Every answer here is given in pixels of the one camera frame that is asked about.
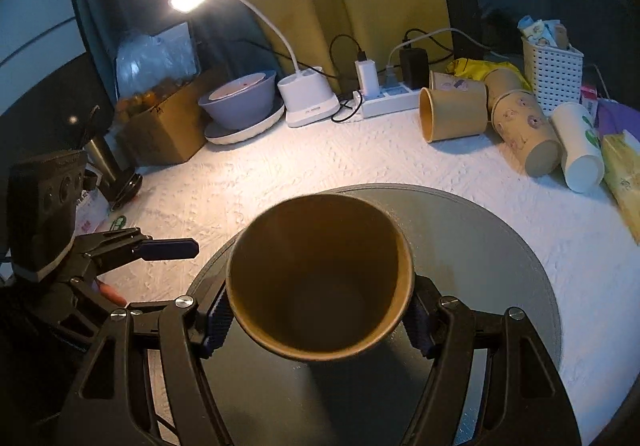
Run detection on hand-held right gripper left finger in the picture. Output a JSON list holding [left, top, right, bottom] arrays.
[[59, 283, 236, 446]]

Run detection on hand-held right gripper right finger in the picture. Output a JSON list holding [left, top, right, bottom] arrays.
[[397, 275, 583, 446]]

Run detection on yellow plastic bag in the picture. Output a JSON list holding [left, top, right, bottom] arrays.
[[446, 57, 527, 83]]

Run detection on white cable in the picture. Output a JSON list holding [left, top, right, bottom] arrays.
[[386, 27, 524, 77]]

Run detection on person's left hand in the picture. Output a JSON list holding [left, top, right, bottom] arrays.
[[97, 280, 128, 307]]

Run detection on pink small box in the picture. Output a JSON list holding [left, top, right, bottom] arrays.
[[580, 84, 601, 116]]

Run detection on grey round mat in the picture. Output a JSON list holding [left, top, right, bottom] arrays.
[[187, 182, 563, 446]]

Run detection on white plate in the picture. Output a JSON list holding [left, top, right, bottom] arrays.
[[204, 96, 286, 145]]

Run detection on purple cloth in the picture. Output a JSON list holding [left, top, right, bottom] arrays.
[[596, 98, 640, 138]]

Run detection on cardboard box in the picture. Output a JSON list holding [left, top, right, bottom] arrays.
[[114, 70, 227, 165]]

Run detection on white desk lamp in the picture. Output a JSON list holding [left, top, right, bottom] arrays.
[[169, 0, 342, 129]]

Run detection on printed brown paper cup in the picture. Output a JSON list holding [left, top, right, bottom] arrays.
[[490, 91, 564, 178], [484, 68, 532, 113], [429, 70, 488, 93]]

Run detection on white charger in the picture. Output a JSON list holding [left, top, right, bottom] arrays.
[[354, 58, 380, 97]]

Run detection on white woven basket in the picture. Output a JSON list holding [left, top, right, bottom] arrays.
[[521, 36, 585, 111]]

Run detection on white power strip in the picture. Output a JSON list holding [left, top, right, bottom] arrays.
[[351, 85, 434, 120], [327, 28, 453, 124]]

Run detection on pink inner bowl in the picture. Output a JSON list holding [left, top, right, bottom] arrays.
[[208, 71, 266, 101]]

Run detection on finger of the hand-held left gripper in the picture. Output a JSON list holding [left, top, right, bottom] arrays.
[[62, 275, 173, 327], [74, 227, 200, 275]]

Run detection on grey bowl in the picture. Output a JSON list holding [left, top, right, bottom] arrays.
[[198, 70, 277, 130]]

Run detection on plain brown paper cup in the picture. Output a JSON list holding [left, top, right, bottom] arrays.
[[225, 194, 417, 362]]

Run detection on clear plastic bag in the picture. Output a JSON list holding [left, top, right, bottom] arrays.
[[115, 22, 196, 99]]

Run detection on yellow tissue packet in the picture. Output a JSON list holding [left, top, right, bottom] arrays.
[[599, 131, 640, 245]]

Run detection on packets in basket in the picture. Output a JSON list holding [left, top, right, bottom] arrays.
[[517, 15, 572, 50]]

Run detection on black charger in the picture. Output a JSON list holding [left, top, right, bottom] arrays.
[[398, 47, 430, 90]]

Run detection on white cup with green print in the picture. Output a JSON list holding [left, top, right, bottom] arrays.
[[551, 102, 606, 194]]

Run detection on steel thermos flask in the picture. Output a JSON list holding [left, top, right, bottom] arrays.
[[81, 135, 144, 203]]

